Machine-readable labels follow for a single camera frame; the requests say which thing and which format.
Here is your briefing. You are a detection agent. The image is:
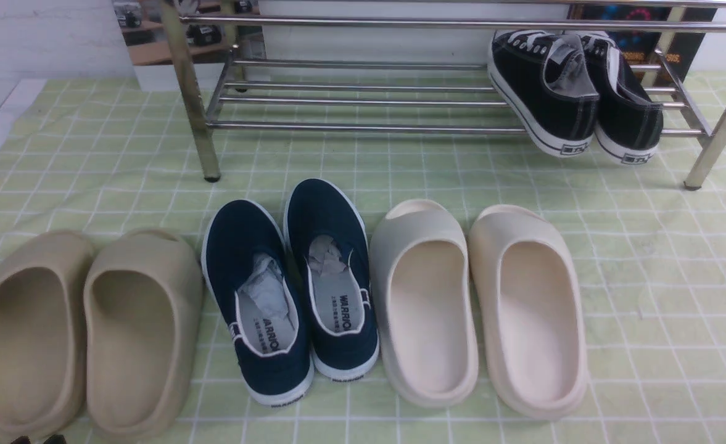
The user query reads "cream foam slide left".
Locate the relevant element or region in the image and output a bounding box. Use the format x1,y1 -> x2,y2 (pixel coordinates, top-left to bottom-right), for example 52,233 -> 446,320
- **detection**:
369,199 -> 479,408

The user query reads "black canvas sneaker left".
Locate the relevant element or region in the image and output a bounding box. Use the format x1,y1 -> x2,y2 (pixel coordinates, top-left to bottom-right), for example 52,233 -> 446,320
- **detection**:
487,29 -> 600,158

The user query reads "green checkered table cloth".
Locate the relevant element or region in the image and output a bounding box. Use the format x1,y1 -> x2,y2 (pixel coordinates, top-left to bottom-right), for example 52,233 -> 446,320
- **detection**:
0,79 -> 726,443

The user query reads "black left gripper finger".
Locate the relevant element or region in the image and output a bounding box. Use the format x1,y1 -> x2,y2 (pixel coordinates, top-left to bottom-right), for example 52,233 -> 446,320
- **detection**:
10,436 -> 31,444
42,435 -> 67,444

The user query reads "silver metal shoe rack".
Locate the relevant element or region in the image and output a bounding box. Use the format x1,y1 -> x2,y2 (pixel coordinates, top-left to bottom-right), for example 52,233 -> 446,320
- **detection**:
160,1 -> 726,191

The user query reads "black canvas sneaker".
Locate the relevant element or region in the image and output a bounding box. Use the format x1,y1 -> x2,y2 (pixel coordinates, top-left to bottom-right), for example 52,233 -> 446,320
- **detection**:
571,30 -> 664,166
487,29 -> 600,158

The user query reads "black canvas sneaker right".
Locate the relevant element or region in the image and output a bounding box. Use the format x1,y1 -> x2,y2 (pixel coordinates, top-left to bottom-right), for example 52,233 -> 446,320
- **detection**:
571,30 -> 664,166

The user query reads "wooden shelf background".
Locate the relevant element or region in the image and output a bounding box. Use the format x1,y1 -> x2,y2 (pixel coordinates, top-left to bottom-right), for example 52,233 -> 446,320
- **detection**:
112,0 -> 266,67

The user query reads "navy slip-on shoe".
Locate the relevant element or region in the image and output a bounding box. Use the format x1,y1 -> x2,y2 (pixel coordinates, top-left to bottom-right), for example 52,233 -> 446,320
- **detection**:
283,179 -> 379,382
201,199 -> 315,407

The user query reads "cream foam slide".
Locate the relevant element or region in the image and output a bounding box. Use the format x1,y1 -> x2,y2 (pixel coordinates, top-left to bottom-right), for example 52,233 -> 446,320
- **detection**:
369,199 -> 479,408
468,204 -> 589,421

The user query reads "tan foam slide left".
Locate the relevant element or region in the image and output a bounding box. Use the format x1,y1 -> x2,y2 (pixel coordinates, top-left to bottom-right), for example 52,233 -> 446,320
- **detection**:
0,230 -> 94,441

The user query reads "tan foam slide right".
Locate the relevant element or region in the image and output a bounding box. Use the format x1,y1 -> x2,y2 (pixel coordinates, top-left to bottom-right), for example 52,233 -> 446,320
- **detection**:
83,228 -> 203,442

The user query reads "cream foam slide right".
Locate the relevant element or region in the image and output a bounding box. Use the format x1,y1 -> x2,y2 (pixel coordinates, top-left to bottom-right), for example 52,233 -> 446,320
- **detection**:
468,204 -> 589,421

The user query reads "dark poster board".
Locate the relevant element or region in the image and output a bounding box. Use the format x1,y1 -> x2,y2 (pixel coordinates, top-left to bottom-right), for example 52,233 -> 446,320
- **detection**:
568,5 -> 716,80

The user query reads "tan foam slide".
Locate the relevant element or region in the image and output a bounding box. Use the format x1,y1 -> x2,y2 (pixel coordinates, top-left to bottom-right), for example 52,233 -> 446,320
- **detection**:
83,228 -> 203,442
0,230 -> 94,441

